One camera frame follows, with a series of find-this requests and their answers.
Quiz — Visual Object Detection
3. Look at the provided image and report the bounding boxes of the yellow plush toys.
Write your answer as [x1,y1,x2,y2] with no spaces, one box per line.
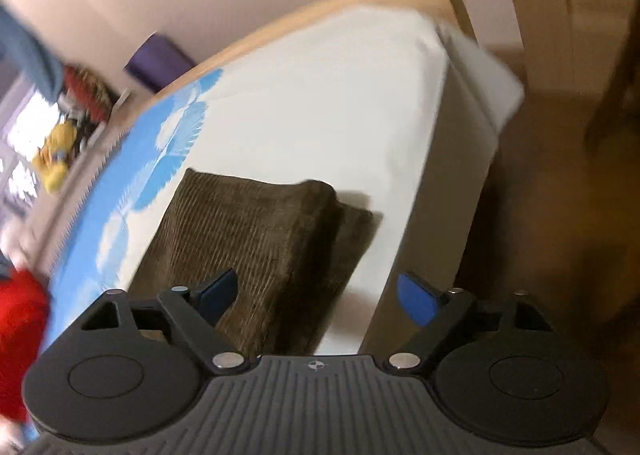
[31,119,79,194]

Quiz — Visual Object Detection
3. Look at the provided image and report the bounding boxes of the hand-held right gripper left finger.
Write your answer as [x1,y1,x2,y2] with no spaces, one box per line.
[79,268,247,376]

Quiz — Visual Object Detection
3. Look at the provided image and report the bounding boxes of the red folded blanket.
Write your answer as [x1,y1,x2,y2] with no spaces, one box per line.
[0,268,52,425]

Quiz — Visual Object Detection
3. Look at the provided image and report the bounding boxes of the dark red cushion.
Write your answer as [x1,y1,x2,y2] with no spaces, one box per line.
[61,63,119,112]

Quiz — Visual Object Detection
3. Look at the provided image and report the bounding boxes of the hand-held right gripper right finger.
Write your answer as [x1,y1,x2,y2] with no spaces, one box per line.
[384,273,554,374]

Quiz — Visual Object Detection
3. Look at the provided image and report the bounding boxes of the dark olive corduroy pants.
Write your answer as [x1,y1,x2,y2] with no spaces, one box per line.
[127,167,384,357]

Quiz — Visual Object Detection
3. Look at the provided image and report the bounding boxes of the window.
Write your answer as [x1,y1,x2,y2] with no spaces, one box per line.
[0,79,47,217]

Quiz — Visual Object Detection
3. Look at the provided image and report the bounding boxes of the blue curtain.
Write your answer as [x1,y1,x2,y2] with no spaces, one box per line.
[0,0,67,104]

